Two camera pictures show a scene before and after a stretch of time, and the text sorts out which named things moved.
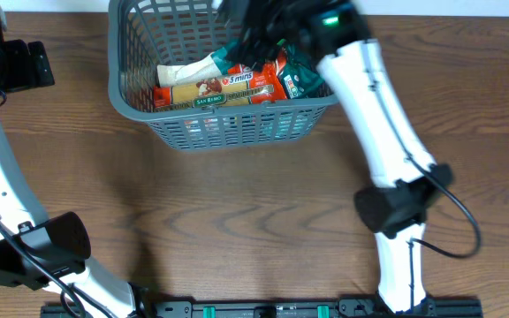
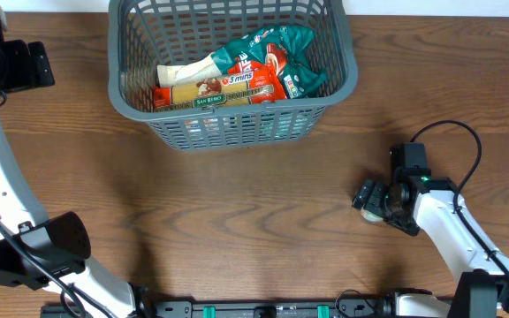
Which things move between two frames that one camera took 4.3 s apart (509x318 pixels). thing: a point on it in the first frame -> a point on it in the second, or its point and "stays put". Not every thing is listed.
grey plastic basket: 142,35 stays put
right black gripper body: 284,24 -> 378,199
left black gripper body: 18,69 stays put
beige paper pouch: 205,66 stays put
